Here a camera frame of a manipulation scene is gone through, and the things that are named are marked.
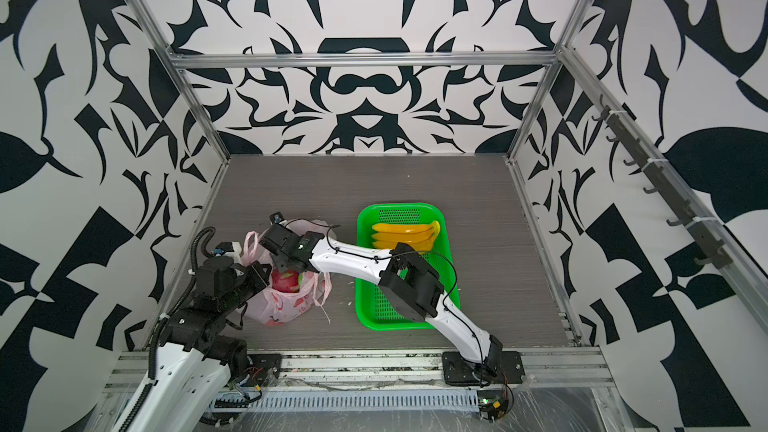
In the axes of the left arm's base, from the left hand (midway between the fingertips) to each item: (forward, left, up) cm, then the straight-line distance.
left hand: (271, 261), depth 79 cm
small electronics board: (-31, -54, -14) cm, 64 cm away
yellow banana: (+10, -41, -8) cm, 43 cm away
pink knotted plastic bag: (-11, -3, -3) cm, 11 cm away
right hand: (+6, -1, -5) cm, 8 cm away
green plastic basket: (-9, -26, -13) cm, 30 cm away
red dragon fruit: (-3, -3, -6) cm, 7 cm away
